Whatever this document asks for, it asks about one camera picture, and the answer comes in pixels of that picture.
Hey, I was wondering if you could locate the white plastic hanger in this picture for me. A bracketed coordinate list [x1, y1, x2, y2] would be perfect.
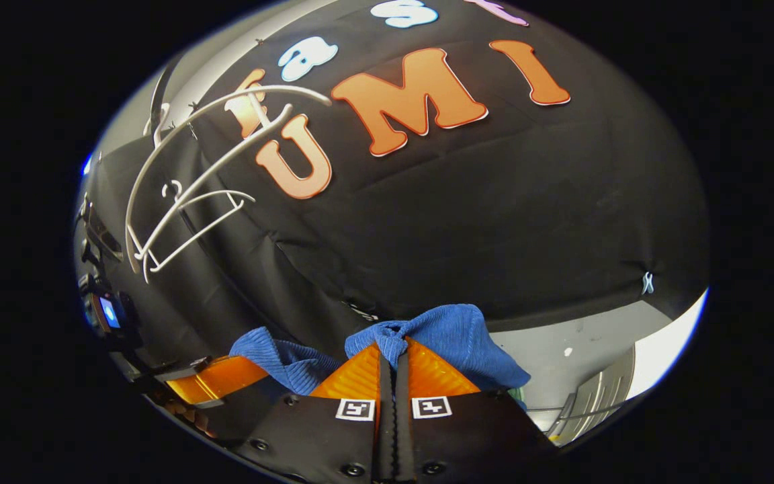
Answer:
[147, 180, 257, 273]
[125, 84, 332, 283]

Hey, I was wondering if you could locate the black backdrop cloth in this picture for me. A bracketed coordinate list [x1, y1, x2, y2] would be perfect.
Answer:
[78, 0, 710, 377]

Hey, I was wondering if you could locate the blue corduroy jacket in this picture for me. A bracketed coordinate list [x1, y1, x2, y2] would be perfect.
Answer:
[229, 304, 532, 411]

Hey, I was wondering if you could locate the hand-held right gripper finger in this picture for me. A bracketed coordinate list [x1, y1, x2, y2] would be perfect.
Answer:
[234, 341, 393, 484]
[394, 338, 556, 484]

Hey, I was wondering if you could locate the grey metal panel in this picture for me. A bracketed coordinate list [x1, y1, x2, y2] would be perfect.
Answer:
[528, 346, 638, 446]

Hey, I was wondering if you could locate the black clothes rack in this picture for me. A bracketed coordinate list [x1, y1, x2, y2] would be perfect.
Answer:
[148, 60, 179, 135]

